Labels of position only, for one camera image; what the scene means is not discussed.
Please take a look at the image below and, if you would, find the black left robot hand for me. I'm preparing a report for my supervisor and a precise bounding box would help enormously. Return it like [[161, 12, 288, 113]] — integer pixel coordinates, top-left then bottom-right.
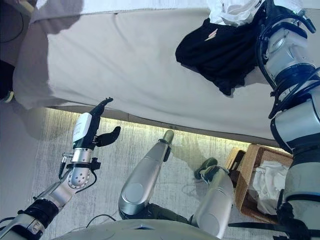
[[72, 97, 122, 151]]

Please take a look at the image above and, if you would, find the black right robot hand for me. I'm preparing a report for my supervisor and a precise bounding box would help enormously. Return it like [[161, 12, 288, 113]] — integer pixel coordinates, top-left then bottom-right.
[[256, 0, 276, 28]]

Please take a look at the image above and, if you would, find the white garment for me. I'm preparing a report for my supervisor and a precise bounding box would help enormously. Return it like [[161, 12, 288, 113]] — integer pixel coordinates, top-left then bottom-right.
[[208, 0, 266, 28]]

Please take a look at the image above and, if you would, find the black sports shirt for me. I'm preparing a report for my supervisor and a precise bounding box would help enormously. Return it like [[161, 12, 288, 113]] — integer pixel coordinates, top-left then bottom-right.
[[174, 17, 264, 97]]

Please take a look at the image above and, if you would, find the beige white shirt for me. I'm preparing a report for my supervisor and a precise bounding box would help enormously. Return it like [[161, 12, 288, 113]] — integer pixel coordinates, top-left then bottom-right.
[[249, 159, 291, 216]]

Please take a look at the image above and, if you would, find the bed with grey sheet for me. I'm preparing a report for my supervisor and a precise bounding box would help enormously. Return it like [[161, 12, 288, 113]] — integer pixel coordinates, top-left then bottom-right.
[[12, 7, 320, 149]]

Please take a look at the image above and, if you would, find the brown wicker basket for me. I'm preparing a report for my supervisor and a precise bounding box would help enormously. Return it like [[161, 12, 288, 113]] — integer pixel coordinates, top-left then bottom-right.
[[234, 144, 295, 221]]

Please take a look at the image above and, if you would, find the grey patterned rug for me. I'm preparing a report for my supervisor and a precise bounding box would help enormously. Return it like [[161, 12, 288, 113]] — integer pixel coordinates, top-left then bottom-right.
[[24, 107, 296, 240]]

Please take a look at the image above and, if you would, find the silver left robot leg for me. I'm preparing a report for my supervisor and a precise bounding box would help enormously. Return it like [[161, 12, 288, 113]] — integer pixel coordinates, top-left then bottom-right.
[[118, 129, 176, 219]]

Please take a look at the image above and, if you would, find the silver robot leg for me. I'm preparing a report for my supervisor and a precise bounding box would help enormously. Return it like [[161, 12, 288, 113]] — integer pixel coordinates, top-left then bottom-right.
[[191, 157, 235, 239], [118, 129, 176, 219]]

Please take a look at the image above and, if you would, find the grey robot torso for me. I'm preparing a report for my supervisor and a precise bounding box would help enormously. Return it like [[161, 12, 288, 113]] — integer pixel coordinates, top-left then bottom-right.
[[49, 218, 219, 240]]

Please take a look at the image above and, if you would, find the dark round object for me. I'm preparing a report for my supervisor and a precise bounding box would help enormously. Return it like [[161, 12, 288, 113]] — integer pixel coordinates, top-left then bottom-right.
[[0, 0, 31, 45]]

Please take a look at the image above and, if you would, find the white duvet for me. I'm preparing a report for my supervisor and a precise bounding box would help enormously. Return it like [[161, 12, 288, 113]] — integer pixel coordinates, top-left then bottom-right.
[[32, 0, 213, 15]]

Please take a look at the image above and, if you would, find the silver right robot leg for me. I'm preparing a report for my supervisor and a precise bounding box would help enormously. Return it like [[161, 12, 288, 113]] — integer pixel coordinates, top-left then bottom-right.
[[191, 157, 235, 239]]

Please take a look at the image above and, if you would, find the light woven tray dark inside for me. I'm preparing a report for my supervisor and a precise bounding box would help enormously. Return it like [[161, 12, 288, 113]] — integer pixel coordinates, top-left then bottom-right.
[[224, 146, 248, 174]]

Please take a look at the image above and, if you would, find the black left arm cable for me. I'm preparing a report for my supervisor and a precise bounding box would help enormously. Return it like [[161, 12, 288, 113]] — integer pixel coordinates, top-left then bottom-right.
[[58, 151, 99, 189]]

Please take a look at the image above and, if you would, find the thin black floor cable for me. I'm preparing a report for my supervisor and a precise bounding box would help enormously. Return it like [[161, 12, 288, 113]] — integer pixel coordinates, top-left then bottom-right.
[[88, 212, 119, 224]]

